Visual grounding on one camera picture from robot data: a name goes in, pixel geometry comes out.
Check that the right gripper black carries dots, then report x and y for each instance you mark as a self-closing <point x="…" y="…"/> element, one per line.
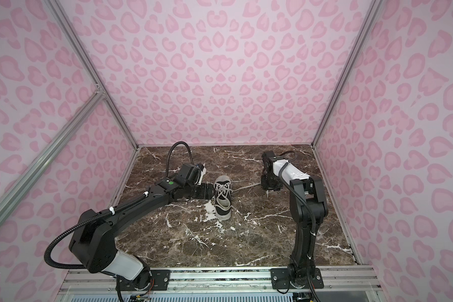
<point x="266" y="187"/>

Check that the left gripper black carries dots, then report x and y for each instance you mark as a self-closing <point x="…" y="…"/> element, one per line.
<point x="204" y="194"/>

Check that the black white canvas sneaker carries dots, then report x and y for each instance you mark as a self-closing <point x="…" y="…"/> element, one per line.
<point x="227" y="216"/>

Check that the white shoelace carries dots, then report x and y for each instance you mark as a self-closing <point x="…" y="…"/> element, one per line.
<point x="245" y="187"/>

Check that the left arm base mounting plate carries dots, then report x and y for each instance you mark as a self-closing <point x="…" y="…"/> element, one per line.
<point x="151" y="280"/>

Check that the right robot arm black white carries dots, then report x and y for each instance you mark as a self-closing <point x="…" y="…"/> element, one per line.
<point x="308" y="208"/>

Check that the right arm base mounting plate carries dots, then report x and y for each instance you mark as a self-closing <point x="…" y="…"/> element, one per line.
<point x="281" y="279"/>

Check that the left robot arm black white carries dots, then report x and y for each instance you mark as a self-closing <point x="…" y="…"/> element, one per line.
<point x="93" y="240"/>

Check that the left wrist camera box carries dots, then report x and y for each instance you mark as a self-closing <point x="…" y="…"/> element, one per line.
<point x="190" y="174"/>

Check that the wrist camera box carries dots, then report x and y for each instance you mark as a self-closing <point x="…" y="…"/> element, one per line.
<point x="190" y="174"/>
<point x="268" y="160"/>

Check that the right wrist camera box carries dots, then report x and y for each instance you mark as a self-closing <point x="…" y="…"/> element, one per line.
<point x="268" y="160"/>

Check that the aluminium front rail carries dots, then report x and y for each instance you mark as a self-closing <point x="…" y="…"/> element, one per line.
<point x="342" y="283"/>

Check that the right corner aluminium post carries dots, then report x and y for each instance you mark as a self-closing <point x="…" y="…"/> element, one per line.
<point x="376" y="7"/>

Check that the corner aluminium post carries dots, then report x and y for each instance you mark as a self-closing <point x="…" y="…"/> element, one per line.
<point x="376" y="7"/>
<point x="67" y="28"/>

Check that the diagonal aluminium frame bar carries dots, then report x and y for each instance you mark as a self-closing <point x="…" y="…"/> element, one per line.
<point x="12" y="197"/>

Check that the left corner aluminium post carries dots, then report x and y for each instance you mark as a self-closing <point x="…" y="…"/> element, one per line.
<point x="67" y="28"/>

